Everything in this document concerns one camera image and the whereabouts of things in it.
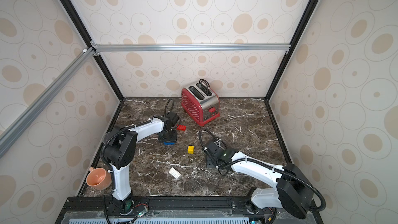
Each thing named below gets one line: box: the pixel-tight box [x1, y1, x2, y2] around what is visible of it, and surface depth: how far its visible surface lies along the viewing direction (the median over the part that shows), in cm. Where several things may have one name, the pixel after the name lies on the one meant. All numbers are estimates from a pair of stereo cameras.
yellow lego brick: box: [187, 145, 195, 154], surface depth 91 cm
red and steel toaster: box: [180, 81, 221, 127], surface depth 100 cm
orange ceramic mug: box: [86, 166, 112, 191], surface depth 78 cm
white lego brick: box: [168, 166, 181, 179], surface depth 85 cm
